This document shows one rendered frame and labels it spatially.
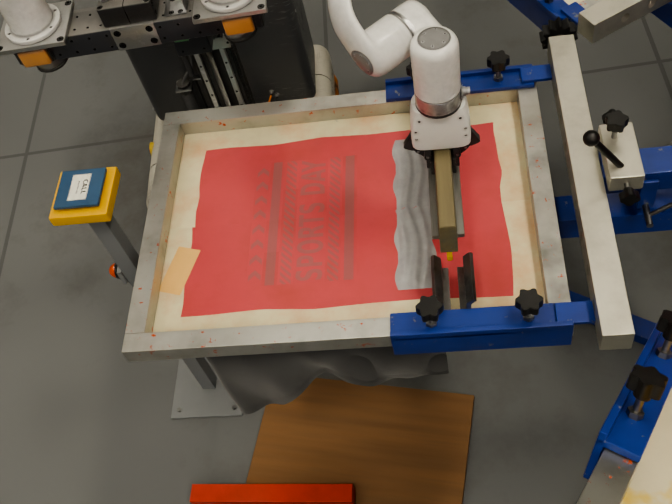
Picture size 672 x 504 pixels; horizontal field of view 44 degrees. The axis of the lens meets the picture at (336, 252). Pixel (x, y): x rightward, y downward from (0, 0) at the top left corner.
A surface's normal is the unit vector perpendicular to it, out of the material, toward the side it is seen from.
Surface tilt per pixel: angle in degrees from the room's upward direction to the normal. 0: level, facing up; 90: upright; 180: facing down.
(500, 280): 0
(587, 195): 0
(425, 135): 92
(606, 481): 32
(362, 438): 0
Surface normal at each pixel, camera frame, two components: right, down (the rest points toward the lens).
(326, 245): -0.16, -0.56
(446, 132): 0.01, 0.85
